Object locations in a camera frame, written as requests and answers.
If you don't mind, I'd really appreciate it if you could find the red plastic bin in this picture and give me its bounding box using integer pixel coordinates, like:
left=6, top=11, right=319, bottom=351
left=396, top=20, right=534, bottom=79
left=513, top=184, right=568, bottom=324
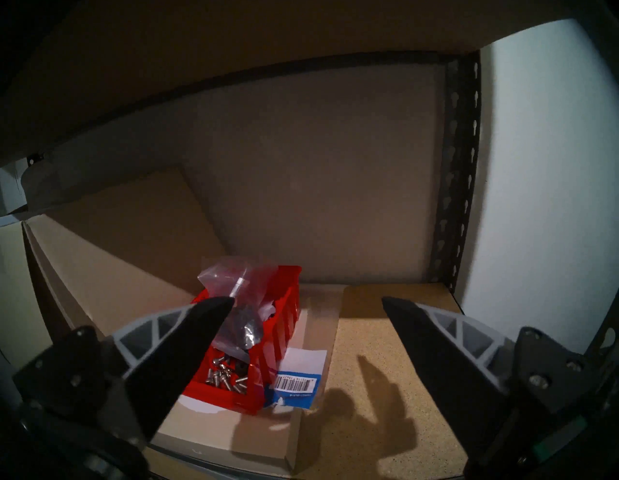
left=183, top=265, right=303, bottom=416

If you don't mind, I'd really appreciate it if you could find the grey metal rack shelf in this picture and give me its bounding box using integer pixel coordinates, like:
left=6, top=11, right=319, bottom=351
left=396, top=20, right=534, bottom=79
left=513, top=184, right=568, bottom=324
left=0, top=0, right=619, bottom=480

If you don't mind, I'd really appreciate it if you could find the large open cardboard box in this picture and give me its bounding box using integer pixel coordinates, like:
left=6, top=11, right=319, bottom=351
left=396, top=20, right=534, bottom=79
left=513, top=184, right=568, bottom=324
left=0, top=220, right=54, bottom=373

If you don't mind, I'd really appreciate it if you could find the blue white barcode card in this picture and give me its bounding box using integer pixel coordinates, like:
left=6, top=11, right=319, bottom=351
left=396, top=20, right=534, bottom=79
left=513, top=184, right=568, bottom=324
left=265, top=347, right=328, bottom=411

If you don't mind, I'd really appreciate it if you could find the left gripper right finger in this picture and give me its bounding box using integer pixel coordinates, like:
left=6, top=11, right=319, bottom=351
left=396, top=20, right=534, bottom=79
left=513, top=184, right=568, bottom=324
left=381, top=296, right=610, bottom=477

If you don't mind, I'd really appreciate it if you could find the small metal parts pile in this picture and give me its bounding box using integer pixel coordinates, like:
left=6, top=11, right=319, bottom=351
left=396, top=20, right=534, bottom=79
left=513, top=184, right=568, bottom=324
left=206, top=356, right=250, bottom=395

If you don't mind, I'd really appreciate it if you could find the beige cardboard back panel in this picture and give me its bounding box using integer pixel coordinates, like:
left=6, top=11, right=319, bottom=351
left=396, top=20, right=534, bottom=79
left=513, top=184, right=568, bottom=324
left=184, top=65, right=448, bottom=284

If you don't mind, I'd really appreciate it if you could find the clear bag of black screws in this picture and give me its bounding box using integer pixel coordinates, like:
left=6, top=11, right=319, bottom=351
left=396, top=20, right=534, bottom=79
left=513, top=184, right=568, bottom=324
left=197, top=256, right=279, bottom=363

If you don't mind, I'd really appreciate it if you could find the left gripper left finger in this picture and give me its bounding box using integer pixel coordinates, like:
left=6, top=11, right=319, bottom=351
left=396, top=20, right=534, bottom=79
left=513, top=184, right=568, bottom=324
left=14, top=297, right=236, bottom=443

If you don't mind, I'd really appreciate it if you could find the flat cardboard box open lid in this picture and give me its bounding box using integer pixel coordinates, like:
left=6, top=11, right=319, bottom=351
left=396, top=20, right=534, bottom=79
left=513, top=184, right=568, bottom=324
left=22, top=167, right=349, bottom=477

